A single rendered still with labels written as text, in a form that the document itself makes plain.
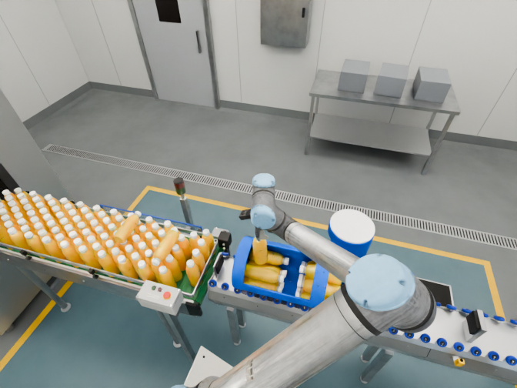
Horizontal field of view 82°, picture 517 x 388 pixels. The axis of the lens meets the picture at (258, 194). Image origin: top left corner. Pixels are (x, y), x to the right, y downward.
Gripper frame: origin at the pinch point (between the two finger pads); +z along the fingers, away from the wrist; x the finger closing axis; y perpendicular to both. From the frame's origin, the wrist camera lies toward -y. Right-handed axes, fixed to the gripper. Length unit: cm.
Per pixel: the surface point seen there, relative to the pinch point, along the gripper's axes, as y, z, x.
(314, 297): 30.8, 22.1, -12.6
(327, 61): 2, 40, 338
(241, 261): -7.7, 15.5, -6.7
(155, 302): -45, 27, -33
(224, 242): -28, 39, 17
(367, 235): 57, 33, 42
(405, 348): 81, 51, -13
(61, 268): -122, 48, -21
